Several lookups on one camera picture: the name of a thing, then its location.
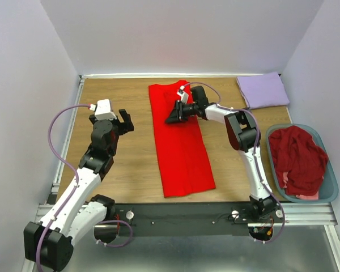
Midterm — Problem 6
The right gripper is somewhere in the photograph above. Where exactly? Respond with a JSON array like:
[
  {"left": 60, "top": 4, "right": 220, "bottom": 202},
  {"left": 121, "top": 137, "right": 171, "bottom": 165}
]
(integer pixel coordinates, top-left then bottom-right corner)
[{"left": 164, "top": 100, "right": 198, "bottom": 125}]

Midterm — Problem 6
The bright red t shirt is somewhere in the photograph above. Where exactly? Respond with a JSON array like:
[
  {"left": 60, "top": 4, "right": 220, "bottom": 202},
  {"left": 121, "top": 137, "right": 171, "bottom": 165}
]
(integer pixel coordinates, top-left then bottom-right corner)
[{"left": 148, "top": 80, "right": 216, "bottom": 198}]

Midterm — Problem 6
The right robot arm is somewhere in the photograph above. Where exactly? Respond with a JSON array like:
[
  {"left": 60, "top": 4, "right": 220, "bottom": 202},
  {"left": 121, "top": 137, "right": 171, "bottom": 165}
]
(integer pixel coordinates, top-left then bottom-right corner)
[{"left": 165, "top": 83, "right": 277, "bottom": 222}]

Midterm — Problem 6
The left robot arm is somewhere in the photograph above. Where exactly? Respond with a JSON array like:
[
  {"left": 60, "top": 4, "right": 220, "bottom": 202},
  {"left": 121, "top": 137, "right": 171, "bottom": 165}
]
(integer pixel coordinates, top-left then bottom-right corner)
[{"left": 24, "top": 109, "right": 134, "bottom": 271}]

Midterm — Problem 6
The folded lavender t shirt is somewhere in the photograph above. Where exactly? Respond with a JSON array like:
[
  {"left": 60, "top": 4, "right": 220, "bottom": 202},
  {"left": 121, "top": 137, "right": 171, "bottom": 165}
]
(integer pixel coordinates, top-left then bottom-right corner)
[{"left": 236, "top": 72, "right": 290, "bottom": 109}]

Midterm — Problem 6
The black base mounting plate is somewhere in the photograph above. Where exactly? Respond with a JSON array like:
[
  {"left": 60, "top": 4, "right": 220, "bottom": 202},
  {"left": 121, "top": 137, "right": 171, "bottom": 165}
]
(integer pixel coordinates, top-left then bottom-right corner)
[{"left": 114, "top": 202, "right": 283, "bottom": 237}]

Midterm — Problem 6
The dark red t shirt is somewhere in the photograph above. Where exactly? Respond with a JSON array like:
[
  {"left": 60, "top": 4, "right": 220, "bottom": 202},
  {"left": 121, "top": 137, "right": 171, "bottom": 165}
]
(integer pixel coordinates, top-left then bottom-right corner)
[{"left": 268, "top": 125, "right": 329, "bottom": 190}]

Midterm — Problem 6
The teal plastic basket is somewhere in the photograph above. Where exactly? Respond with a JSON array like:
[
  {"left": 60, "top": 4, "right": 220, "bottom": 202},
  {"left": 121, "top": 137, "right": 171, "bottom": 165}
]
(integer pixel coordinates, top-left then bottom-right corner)
[{"left": 266, "top": 124, "right": 338, "bottom": 203}]

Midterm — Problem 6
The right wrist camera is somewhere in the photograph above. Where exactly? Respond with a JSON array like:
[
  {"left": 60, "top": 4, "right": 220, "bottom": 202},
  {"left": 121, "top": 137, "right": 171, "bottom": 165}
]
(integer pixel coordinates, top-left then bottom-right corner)
[{"left": 177, "top": 86, "right": 189, "bottom": 104}]

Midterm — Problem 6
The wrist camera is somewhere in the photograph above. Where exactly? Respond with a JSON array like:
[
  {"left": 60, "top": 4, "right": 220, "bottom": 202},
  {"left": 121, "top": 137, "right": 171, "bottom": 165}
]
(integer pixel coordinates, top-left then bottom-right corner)
[
  {"left": 177, "top": 86, "right": 189, "bottom": 104},
  {"left": 89, "top": 99, "right": 117, "bottom": 120}
]

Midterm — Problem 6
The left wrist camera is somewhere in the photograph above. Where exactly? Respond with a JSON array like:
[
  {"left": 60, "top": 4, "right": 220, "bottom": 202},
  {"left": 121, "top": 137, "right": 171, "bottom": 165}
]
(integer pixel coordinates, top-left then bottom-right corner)
[{"left": 89, "top": 99, "right": 117, "bottom": 120}]

